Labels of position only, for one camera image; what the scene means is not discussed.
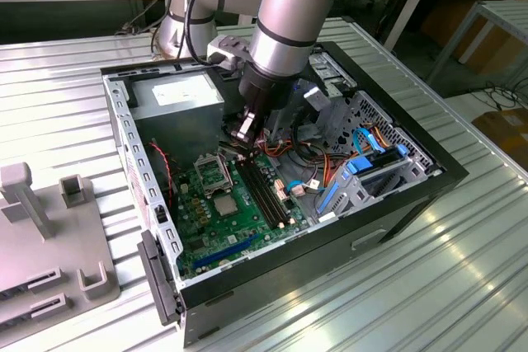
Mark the grey parts rack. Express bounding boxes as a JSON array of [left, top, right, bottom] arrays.
[[0, 161, 123, 328]]

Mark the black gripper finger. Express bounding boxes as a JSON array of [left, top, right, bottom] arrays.
[[248, 112, 268, 151], [230, 107, 259, 151]]

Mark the blue SATA wire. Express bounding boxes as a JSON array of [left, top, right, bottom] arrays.
[[351, 125, 391, 158]]

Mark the blue plastic bay rail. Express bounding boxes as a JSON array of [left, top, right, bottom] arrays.
[[316, 174, 347, 216]]

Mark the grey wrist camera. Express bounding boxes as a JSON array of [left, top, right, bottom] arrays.
[[205, 35, 251, 72]]

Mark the blue expansion slot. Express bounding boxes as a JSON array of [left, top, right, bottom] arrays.
[[192, 232, 261, 270]]

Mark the coloured power wire bundle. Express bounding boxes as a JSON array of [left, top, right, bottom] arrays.
[[218, 112, 360, 200]]

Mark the black card retention latch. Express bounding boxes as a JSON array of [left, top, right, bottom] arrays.
[[135, 229, 183, 327]]

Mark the wire locking lever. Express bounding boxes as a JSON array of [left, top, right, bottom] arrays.
[[217, 146, 233, 195]]

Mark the CPU socket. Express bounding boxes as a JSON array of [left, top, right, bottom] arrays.
[[205, 190, 245, 223]]

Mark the black RAM slot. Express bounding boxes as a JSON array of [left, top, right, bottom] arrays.
[[247, 159, 285, 225], [235, 161, 275, 229], [252, 157, 290, 223], [241, 160, 280, 228]]

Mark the twisted coloured fan wire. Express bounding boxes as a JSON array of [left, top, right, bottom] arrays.
[[147, 140, 177, 209]]

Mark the black camera cable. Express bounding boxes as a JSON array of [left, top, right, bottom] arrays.
[[182, 0, 234, 68]]

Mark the pale board connector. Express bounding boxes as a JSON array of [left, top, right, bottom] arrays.
[[273, 178, 290, 204]]

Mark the brown cardboard box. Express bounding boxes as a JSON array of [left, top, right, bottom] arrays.
[[472, 107, 528, 159], [420, 0, 528, 77]]

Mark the grey metal drive cage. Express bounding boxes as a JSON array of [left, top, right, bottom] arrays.
[[307, 49, 359, 149]]

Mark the silver CPU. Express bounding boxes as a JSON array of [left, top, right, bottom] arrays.
[[213, 196, 241, 218]]

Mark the hard disk in blue carrier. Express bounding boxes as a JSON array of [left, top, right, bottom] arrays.
[[345, 143, 410, 180]]

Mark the white metal frame table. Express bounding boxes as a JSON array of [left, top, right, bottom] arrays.
[[427, 0, 528, 89]]

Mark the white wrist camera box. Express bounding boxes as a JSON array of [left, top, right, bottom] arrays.
[[304, 87, 332, 110]]

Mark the black PC case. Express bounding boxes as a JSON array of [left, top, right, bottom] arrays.
[[100, 40, 470, 349]]

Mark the perforated metal disk bay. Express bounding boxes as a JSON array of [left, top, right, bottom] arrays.
[[317, 88, 446, 221]]

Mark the green motherboard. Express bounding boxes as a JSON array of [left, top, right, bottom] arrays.
[[171, 149, 314, 281]]

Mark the grey power supply unit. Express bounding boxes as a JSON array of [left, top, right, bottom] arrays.
[[126, 70, 227, 172]]

